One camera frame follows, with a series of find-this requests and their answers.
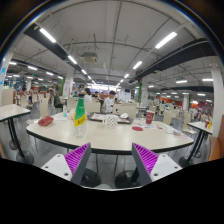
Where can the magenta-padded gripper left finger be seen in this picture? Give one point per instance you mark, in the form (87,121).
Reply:
(58,165)

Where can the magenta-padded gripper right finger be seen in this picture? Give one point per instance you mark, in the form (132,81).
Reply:
(163,165)

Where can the green-labelled clear drink bottle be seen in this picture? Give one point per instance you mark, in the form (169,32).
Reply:
(80,116)

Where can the pink printed paper leaflet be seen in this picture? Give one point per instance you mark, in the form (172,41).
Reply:
(181,134)

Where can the flat round red coaster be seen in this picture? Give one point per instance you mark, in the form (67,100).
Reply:
(137,128)

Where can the red packet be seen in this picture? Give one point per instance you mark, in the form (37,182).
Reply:
(45,121)

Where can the red paper cup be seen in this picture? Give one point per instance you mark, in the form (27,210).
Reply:
(149,118)

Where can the white table with black leg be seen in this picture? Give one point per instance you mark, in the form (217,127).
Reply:
(200,126)
(11,111)

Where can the small clear teal bottle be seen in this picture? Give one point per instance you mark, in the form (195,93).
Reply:
(64,111)

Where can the orange bench seat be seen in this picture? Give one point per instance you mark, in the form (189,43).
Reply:
(216,143)

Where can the person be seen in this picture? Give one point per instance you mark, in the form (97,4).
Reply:
(56,100)
(87,97)
(109,102)

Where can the ceiling air conditioner unit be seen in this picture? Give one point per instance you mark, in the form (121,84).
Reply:
(89,57)

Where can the ceiling strip lights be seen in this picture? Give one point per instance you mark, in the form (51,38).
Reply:
(165,40)

